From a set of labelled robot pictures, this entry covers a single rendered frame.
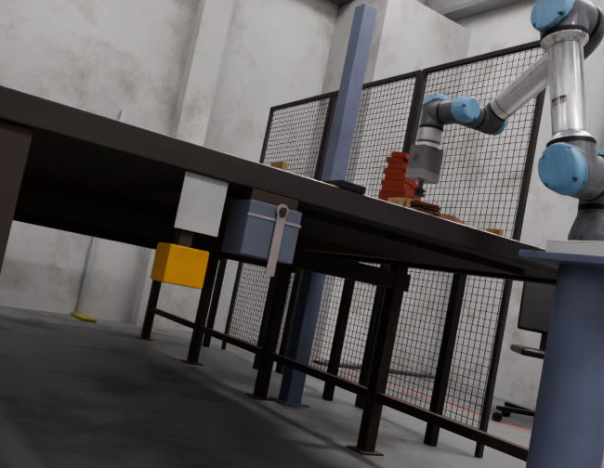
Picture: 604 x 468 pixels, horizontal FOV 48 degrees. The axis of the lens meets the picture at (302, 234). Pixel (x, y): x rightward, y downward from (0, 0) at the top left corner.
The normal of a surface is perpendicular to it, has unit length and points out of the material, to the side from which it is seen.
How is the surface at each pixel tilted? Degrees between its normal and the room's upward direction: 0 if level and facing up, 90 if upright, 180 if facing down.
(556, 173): 101
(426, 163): 90
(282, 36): 90
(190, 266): 90
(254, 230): 90
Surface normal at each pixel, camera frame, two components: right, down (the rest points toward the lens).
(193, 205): 0.53, 0.04
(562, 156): -0.82, -0.02
